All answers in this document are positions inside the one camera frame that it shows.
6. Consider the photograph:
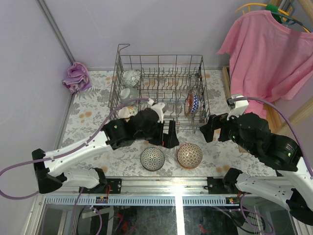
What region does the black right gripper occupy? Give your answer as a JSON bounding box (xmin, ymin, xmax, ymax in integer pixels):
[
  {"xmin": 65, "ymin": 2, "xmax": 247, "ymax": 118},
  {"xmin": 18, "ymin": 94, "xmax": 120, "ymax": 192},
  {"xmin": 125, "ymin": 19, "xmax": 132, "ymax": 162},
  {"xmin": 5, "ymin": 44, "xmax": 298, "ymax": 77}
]
[{"xmin": 198, "ymin": 106, "xmax": 256, "ymax": 154}]

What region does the black patterned bowl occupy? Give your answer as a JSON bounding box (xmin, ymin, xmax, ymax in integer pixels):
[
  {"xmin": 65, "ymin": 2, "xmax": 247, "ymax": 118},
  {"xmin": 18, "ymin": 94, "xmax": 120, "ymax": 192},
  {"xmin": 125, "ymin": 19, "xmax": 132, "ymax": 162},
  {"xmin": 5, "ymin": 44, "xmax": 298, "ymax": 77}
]
[{"xmin": 140, "ymin": 147, "xmax": 165, "ymax": 172}]

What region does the red diamond patterned bowl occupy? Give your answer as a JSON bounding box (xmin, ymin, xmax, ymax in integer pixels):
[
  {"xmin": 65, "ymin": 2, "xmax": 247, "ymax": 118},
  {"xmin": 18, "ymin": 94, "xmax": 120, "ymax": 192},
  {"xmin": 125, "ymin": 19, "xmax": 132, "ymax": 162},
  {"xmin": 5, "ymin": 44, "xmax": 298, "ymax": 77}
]
[{"xmin": 184, "ymin": 92, "xmax": 193, "ymax": 116}]

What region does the yellow floral bowl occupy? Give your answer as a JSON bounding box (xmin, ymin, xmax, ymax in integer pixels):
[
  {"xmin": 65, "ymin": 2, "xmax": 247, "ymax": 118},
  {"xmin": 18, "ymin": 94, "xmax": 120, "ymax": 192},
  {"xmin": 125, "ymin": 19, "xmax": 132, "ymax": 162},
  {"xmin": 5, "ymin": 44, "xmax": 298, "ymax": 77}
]
[{"xmin": 118, "ymin": 106, "xmax": 137, "ymax": 122}]

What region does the grey dotted bowl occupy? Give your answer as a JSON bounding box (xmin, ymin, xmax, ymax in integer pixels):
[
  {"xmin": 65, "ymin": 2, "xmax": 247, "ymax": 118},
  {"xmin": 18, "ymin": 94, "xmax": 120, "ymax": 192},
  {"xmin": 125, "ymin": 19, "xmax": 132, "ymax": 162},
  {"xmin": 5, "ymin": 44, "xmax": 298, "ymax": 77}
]
[{"xmin": 119, "ymin": 88, "xmax": 139, "ymax": 104}]

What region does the blue zigzag bowl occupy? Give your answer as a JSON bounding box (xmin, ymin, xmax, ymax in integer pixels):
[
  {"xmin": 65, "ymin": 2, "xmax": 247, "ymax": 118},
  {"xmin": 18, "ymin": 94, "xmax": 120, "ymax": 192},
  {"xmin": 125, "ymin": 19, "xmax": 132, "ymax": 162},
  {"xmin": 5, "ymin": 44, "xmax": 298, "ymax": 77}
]
[{"xmin": 191, "ymin": 94, "xmax": 200, "ymax": 114}]

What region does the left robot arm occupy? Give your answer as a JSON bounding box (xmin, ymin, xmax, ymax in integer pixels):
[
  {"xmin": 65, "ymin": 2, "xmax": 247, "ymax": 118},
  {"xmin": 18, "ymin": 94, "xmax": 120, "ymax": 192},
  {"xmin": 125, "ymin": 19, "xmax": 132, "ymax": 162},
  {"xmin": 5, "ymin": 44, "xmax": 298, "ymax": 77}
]
[{"xmin": 32, "ymin": 108, "xmax": 179, "ymax": 194}]

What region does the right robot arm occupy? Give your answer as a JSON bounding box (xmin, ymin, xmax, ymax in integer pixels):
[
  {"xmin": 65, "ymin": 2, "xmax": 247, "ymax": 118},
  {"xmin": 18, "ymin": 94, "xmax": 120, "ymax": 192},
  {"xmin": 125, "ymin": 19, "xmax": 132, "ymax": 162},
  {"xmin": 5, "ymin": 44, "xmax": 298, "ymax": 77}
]
[{"xmin": 200, "ymin": 113, "xmax": 313, "ymax": 225}]

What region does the brown lattice patterned bowl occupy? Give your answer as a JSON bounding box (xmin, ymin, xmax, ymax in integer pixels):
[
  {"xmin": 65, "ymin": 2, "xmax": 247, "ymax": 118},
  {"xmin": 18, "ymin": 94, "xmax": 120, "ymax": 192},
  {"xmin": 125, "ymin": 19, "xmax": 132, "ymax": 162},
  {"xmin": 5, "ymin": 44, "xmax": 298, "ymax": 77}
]
[{"xmin": 177, "ymin": 143, "xmax": 203, "ymax": 169}]

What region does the floral table mat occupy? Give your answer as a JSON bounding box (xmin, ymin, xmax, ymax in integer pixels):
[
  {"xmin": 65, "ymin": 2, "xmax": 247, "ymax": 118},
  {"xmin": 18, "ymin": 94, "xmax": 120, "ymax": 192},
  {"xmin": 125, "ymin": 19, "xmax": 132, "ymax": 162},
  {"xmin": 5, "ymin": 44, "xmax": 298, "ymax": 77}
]
[{"xmin": 52, "ymin": 70, "xmax": 278, "ymax": 177}]

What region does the pink t-shirt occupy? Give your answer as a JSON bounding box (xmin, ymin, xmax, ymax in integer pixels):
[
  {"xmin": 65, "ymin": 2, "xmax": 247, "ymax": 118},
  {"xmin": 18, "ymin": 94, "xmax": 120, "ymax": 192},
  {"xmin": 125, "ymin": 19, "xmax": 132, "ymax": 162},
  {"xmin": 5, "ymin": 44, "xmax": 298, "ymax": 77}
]
[{"xmin": 217, "ymin": 10, "xmax": 313, "ymax": 102}]

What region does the purple crumpled cloth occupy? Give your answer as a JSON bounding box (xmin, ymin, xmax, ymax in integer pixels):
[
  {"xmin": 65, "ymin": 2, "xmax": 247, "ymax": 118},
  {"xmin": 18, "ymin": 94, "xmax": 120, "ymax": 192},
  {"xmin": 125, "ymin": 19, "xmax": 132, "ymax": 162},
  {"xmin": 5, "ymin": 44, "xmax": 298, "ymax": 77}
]
[{"xmin": 62, "ymin": 62, "xmax": 92, "ymax": 94}]

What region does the yellow clothes hanger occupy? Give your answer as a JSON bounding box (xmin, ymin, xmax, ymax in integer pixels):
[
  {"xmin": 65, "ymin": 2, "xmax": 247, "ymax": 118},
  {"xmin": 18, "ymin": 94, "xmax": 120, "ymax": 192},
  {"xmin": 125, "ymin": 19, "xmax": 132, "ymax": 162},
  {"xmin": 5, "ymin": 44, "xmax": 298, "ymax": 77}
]
[{"xmin": 235, "ymin": 0, "xmax": 312, "ymax": 33}]

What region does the teal clothes hanger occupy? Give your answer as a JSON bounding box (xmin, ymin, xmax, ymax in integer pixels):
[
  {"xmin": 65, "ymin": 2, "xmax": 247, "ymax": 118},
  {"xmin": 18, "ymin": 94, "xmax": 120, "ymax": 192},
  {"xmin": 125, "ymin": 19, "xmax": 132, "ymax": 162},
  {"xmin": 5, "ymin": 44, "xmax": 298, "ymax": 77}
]
[{"xmin": 265, "ymin": 4, "xmax": 310, "ymax": 32}]

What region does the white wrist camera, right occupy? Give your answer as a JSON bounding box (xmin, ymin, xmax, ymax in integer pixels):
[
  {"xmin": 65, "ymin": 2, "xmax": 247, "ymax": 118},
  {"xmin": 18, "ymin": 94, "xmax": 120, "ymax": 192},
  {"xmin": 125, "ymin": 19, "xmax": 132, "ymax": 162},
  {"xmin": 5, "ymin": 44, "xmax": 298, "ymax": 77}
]
[{"xmin": 226, "ymin": 94, "xmax": 249, "ymax": 120}]

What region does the white wrist camera, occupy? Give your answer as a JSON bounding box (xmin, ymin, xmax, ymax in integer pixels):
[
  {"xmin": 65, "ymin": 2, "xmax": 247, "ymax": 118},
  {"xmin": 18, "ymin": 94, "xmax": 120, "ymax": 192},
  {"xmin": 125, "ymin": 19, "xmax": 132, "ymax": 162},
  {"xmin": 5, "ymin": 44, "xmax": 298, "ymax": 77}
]
[
  {"xmin": 147, "ymin": 98, "xmax": 167, "ymax": 123},
  {"xmin": 226, "ymin": 94, "xmax": 249, "ymax": 120}
]

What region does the white wrist camera, left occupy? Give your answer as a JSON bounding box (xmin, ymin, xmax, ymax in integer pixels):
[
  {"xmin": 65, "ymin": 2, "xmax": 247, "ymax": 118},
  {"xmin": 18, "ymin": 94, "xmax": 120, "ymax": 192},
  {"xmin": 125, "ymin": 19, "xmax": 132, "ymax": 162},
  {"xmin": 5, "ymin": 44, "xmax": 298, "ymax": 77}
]
[{"xmin": 147, "ymin": 98, "xmax": 167, "ymax": 123}]

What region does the aluminium frame rail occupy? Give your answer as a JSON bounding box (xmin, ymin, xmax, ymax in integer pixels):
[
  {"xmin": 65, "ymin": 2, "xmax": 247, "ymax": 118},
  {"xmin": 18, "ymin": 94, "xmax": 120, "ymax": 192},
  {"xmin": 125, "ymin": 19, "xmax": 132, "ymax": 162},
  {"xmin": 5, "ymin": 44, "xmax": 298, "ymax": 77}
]
[{"xmin": 44, "ymin": 176, "xmax": 291, "ymax": 196}]

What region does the grey wire dish rack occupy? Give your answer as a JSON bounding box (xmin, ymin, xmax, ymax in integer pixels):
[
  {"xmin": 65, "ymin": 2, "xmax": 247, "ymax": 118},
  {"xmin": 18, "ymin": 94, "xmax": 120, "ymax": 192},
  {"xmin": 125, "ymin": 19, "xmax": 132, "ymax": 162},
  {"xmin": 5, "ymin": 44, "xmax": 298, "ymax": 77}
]
[{"xmin": 108, "ymin": 44, "xmax": 210, "ymax": 132}]

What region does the slotted cable duct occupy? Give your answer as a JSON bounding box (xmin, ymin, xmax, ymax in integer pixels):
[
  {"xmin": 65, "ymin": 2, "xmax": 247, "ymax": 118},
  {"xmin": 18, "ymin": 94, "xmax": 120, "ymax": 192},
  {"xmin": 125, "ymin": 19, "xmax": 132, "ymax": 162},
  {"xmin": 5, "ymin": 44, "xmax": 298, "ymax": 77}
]
[{"xmin": 45, "ymin": 195, "xmax": 239, "ymax": 207}]

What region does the wooden tray frame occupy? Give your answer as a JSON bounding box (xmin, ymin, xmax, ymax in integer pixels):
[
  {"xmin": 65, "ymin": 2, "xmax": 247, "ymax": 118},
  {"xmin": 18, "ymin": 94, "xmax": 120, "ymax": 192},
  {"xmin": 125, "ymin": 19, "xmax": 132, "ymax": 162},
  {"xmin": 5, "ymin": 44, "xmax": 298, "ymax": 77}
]
[{"xmin": 222, "ymin": 65, "xmax": 291, "ymax": 153}]

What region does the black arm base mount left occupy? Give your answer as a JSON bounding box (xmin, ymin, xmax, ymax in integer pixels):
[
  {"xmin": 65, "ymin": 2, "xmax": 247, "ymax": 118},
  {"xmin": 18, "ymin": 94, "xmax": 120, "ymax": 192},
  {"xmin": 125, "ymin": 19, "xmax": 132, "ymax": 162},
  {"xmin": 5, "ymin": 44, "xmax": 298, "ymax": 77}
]
[{"xmin": 82, "ymin": 178, "xmax": 122, "ymax": 195}]

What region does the corner aluminium post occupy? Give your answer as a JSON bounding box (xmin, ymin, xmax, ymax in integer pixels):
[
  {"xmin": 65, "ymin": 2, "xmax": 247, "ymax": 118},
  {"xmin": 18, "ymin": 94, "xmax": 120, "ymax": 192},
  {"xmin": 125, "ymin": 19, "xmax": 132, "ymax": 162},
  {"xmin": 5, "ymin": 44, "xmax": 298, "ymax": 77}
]
[{"xmin": 36, "ymin": 0, "xmax": 75, "ymax": 64}]

